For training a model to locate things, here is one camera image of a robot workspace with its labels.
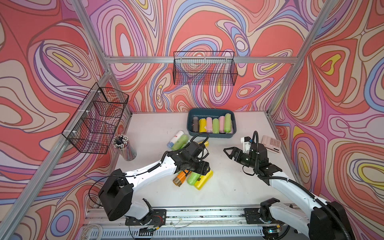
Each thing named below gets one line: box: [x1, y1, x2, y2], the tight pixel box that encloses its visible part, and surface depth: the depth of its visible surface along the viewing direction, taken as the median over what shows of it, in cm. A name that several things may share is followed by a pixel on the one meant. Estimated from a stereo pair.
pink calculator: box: [261, 135, 281, 154], surface depth 101 cm
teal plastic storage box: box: [186, 108, 237, 138], surface depth 110 cm
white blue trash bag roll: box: [166, 130, 185, 149], surface depth 103 cm
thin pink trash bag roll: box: [206, 117, 213, 134], surface depth 109 cm
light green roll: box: [224, 113, 232, 133], surface depth 106 cm
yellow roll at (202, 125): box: [198, 118, 207, 133], surface depth 110 cm
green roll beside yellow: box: [186, 171, 201, 186], surface depth 84 cm
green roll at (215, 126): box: [212, 118, 220, 134], surface depth 109 cm
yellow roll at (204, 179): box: [194, 169, 214, 191], surface depth 84 cm
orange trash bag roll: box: [172, 170, 192, 187], surface depth 84 cm
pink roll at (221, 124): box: [218, 115, 225, 134], surface depth 108 cm
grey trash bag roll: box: [192, 116, 199, 133], surface depth 110 cm
